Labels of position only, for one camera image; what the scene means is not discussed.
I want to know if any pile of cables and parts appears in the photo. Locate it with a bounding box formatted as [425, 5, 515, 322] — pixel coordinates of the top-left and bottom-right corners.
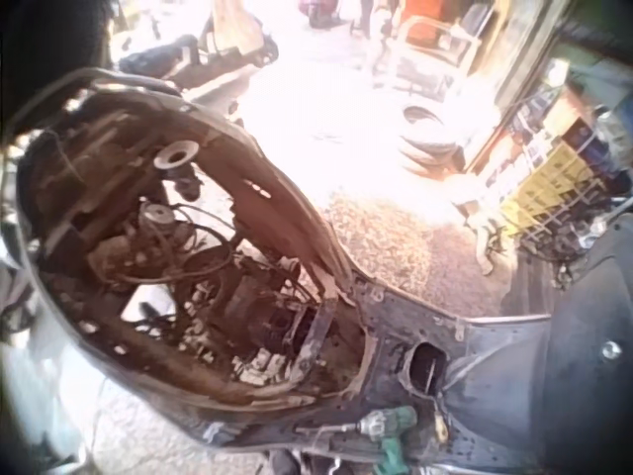
[474, 212, 609, 293]

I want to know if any parked black scooter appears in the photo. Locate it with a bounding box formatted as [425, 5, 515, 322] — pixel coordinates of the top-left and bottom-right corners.
[118, 0, 281, 88]

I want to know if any rack of boxed parts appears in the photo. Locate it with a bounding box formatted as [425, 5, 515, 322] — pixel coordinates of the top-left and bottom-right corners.
[464, 53, 633, 258]

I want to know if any green cordless drill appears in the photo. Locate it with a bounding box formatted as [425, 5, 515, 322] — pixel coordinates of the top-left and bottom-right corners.
[316, 405, 421, 475]

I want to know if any dismantled grey scooter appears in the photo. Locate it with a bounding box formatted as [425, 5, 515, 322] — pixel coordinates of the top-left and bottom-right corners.
[9, 66, 633, 475]

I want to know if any yellow handled screwdriver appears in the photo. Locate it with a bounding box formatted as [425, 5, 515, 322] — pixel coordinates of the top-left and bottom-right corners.
[430, 398, 452, 446]

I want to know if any stack of worn tyres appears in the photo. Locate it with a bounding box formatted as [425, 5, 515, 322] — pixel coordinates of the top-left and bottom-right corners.
[398, 101, 469, 179]

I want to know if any white metal frame chair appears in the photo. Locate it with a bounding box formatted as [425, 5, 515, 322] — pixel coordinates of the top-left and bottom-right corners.
[373, 14, 484, 103]

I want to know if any orange cabinet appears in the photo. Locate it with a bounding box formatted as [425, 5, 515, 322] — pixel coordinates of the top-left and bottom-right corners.
[403, 0, 459, 39]

